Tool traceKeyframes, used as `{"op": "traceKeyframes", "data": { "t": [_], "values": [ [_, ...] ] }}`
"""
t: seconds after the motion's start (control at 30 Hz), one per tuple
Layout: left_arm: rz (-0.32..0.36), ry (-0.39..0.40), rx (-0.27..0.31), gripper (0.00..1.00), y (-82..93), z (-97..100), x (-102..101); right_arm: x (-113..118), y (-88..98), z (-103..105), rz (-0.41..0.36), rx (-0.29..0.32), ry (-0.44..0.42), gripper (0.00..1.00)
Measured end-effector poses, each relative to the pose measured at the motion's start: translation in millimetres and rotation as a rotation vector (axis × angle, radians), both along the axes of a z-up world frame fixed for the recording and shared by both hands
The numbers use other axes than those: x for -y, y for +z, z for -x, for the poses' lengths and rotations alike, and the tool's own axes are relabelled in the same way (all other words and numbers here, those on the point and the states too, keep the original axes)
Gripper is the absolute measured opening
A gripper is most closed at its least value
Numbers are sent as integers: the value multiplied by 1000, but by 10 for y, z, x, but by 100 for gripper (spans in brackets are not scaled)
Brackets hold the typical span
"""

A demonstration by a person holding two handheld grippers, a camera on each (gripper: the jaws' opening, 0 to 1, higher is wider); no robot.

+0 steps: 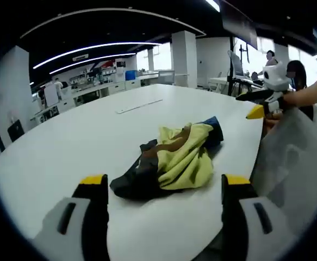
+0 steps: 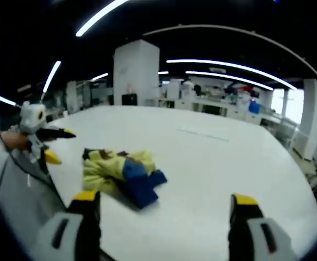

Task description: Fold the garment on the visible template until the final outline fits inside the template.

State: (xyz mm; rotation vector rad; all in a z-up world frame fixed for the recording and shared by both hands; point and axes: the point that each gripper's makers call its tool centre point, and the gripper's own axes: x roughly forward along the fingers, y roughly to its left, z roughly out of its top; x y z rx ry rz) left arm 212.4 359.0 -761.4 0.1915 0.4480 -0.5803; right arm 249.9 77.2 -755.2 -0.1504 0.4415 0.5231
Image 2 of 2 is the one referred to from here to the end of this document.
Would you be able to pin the yellow blue grey garment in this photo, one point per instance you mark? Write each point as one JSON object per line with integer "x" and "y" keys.
{"x": 98, "y": 168}

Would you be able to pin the white ceiling vent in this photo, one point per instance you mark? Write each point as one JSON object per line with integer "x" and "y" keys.
{"x": 218, "y": 70}

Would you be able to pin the tall white cabinet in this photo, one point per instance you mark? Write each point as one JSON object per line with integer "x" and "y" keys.
{"x": 173, "y": 89}

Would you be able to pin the blue container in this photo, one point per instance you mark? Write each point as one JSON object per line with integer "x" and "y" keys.
{"x": 254, "y": 106}

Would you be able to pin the white square pillar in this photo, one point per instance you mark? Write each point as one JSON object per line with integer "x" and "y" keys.
{"x": 136, "y": 70}
{"x": 311, "y": 117}

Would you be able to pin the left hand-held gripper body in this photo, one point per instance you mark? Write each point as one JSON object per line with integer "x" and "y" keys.
{"x": 31, "y": 117}

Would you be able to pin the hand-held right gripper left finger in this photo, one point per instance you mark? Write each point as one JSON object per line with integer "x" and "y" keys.
{"x": 65, "y": 239}

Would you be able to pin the black box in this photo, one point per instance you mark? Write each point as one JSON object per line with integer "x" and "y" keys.
{"x": 129, "y": 99}

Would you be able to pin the row of white counters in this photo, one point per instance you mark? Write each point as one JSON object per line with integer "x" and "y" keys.
{"x": 185, "y": 104}

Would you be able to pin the person's left hand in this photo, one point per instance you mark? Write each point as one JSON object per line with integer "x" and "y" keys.
{"x": 15, "y": 140}

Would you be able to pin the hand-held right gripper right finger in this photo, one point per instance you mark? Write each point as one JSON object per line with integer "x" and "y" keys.
{"x": 253, "y": 239}

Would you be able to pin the curved ceiling rail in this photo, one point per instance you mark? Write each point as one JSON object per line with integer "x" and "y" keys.
{"x": 229, "y": 28}

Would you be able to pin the ceiling light strip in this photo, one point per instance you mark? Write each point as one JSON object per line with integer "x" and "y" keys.
{"x": 201, "y": 61}
{"x": 93, "y": 20}
{"x": 99, "y": 77}
{"x": 215, "y": 74}
{"x": 52, "y": 74}
{"x": 4, "y": 100}

